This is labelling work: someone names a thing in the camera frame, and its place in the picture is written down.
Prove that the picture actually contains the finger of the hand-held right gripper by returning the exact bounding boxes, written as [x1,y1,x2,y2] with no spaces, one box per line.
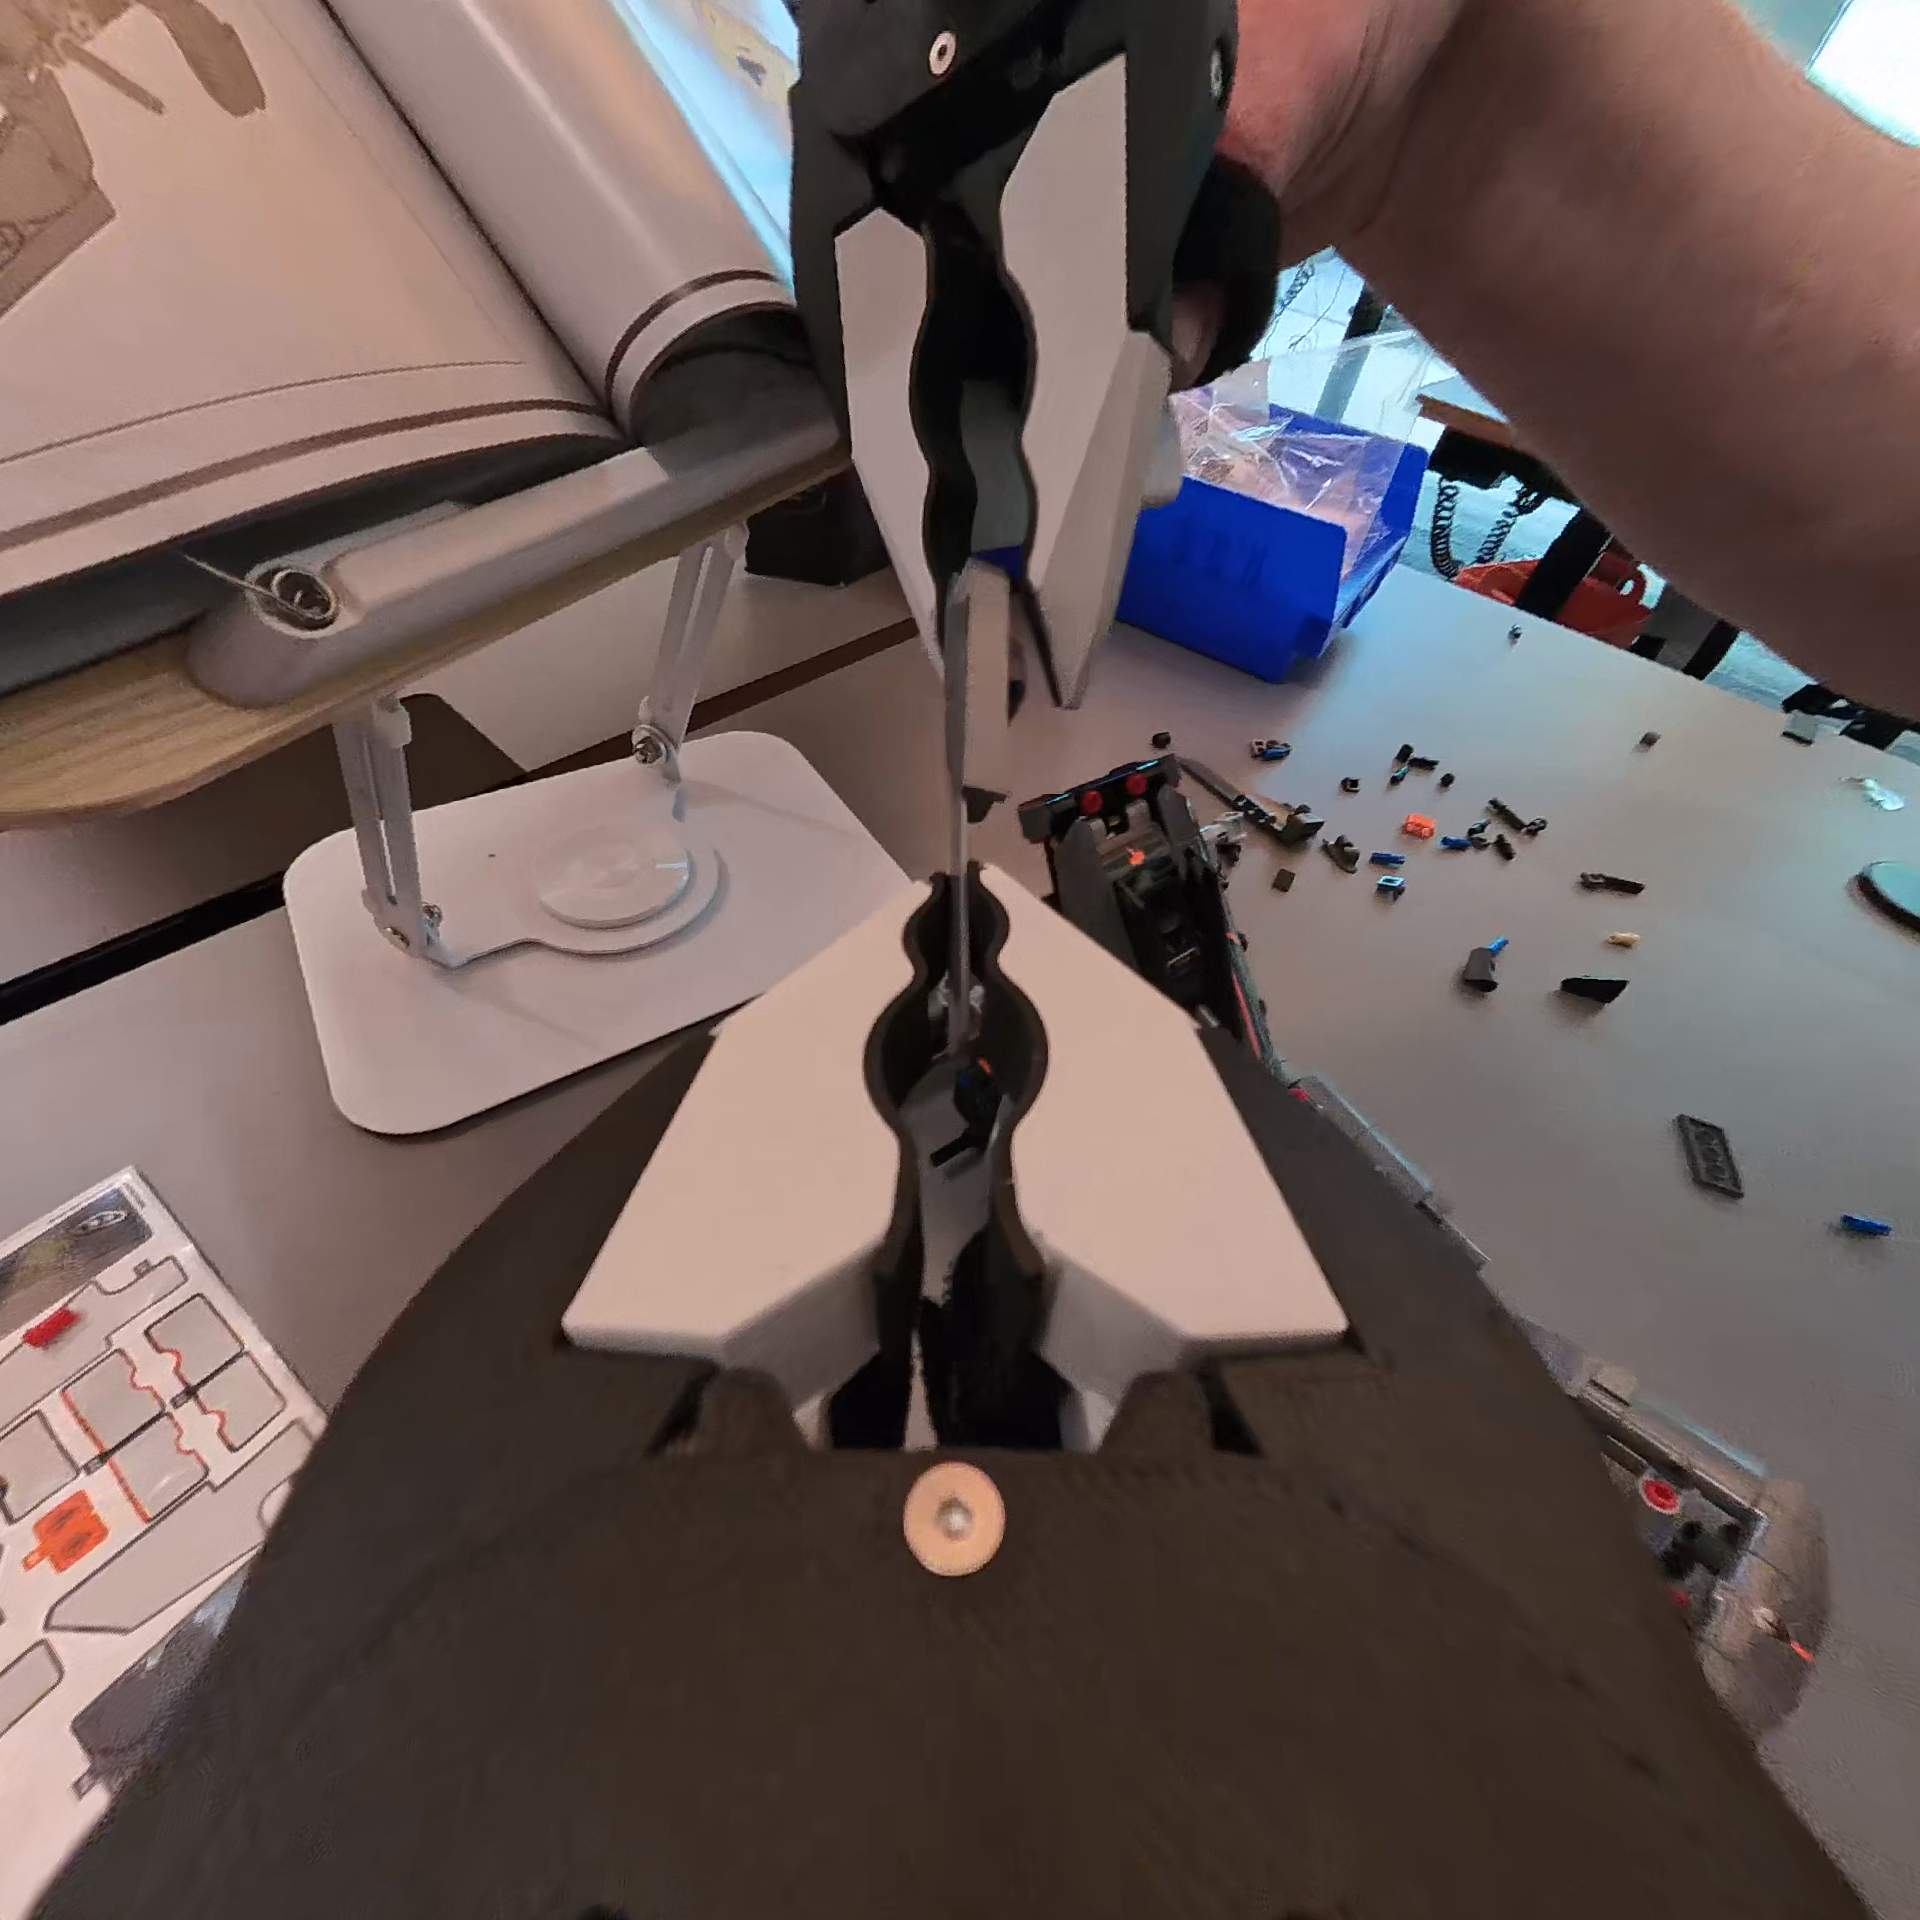
[992,59,1182,710]
[828,207,979,635]

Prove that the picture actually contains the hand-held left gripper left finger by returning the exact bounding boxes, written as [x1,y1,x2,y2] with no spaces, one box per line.
[563,874,947,1420]

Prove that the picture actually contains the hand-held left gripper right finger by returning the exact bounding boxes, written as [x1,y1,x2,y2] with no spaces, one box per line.
[974,864,1354,1420]

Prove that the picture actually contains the grey lego vehicle model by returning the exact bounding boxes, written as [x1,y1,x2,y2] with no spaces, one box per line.
[1022,757,1831,1738]

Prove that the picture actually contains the grey lego wing assembly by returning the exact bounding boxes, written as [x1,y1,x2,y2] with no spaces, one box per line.
[935,562,1022,1059]

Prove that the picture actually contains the person's right forearm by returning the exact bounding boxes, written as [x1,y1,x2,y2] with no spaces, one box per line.
[1324,0,1920,721]

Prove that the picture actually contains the clear plastic bags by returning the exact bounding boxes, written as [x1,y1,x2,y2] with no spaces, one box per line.
[1177,325,1427,557]

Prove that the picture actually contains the white book stand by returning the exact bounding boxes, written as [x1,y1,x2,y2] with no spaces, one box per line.
[0,418,918,1136]

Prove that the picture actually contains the blue plastic bin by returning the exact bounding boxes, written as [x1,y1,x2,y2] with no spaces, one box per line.
[1116,394,1430,681]

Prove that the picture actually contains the red plastic base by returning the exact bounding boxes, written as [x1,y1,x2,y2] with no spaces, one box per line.
[1458,549,1651,635]

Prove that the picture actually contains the instruction booklet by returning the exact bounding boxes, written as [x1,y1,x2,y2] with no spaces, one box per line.
[0,0,832,601]

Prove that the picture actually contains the white sticker sheet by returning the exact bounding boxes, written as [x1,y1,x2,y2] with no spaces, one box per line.
[0,1167,329,1804]

